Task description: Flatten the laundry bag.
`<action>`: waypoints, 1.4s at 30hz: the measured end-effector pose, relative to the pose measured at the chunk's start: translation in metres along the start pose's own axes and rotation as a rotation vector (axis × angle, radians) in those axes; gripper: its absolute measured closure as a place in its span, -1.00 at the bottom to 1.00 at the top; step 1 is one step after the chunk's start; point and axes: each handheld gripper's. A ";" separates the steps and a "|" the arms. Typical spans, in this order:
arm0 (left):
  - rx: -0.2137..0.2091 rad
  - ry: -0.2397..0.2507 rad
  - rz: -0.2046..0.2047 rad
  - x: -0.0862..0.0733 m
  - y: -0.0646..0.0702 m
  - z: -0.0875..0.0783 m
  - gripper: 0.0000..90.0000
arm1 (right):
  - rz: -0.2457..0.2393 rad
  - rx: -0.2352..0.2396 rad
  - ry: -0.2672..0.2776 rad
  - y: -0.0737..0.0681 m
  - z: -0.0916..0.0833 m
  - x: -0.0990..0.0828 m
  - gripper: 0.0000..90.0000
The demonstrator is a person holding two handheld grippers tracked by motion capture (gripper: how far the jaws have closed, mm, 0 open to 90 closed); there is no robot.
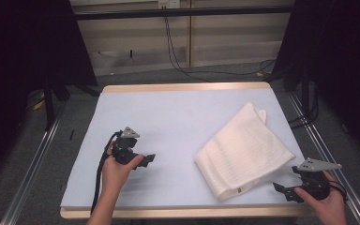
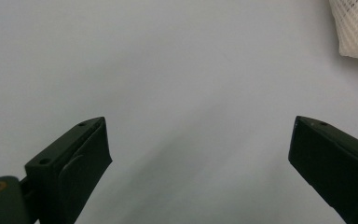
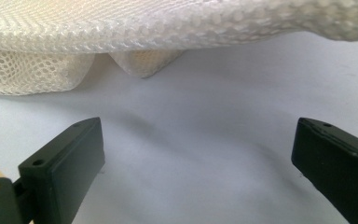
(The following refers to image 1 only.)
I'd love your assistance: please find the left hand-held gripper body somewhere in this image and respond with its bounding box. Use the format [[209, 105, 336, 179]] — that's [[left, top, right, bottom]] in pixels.
[[111, 126, 145, 166]]

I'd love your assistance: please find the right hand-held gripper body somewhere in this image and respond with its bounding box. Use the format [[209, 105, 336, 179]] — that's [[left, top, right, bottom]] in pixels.
[[291, 157, 342, 202]]

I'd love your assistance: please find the white towel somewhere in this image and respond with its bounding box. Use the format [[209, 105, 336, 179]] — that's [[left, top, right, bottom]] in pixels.
[[193, 101, 296, 202]]

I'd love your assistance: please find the person's left hand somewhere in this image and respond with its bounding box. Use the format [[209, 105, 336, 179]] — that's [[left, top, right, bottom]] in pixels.
[[101, 141, 145, 196]]

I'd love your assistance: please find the person's right hand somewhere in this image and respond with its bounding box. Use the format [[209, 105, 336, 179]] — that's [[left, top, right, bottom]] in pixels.
[[293, 170, 349, 225]]

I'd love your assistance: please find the light blue table mat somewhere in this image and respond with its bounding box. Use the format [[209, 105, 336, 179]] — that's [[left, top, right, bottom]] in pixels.
[[60, 88, 308, 210]]

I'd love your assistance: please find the wooden table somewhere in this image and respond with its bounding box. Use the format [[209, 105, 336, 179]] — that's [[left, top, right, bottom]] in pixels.
[[59, 82, 318, 219]]

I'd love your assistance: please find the black metal stand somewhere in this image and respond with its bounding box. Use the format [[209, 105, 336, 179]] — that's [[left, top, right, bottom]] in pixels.
[[41, 74, 71, 131]]

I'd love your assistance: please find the yellow tape piece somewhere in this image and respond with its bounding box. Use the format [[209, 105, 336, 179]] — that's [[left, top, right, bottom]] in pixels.
[[32, 98, 47, 112]]

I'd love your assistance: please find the black curtain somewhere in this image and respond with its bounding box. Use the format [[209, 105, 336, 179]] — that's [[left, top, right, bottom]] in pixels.
[[0, 0, 98, 187], [271, 0, 360, 165]]

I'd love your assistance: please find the black horizontal bar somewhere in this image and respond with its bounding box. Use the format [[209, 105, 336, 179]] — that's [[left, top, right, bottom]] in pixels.
[[74, 5, 295, 22]]

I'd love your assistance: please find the right hand-held gripper black cable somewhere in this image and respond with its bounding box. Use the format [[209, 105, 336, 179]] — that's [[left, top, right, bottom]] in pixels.
[[327, 180, 348, 202]]

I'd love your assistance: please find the hand-held gripper black cable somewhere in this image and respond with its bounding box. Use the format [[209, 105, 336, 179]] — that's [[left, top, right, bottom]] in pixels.
[[90, 130, 124, 214], [327, 180, 348, 202]]

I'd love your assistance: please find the aluminium floor rail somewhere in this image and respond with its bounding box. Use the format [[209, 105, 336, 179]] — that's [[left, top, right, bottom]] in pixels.
[[286, 93, 360, 225], [0, 116, 63, 225]]

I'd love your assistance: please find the left hand-held gripper black cable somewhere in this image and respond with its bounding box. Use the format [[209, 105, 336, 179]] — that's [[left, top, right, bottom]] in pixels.
[[90, 130, 124, 214]]

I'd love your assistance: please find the bundle of black floor cables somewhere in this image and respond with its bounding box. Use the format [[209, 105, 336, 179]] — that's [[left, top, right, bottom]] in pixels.
[[288, 85, 321, 130]]

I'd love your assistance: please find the long black floor cable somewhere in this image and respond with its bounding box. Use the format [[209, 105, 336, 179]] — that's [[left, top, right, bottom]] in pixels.
[[163, 15, 277, 83]]

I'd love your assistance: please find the white wall outlet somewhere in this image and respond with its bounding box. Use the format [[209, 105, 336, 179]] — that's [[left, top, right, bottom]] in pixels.
[[157, 0, 182, 9]]

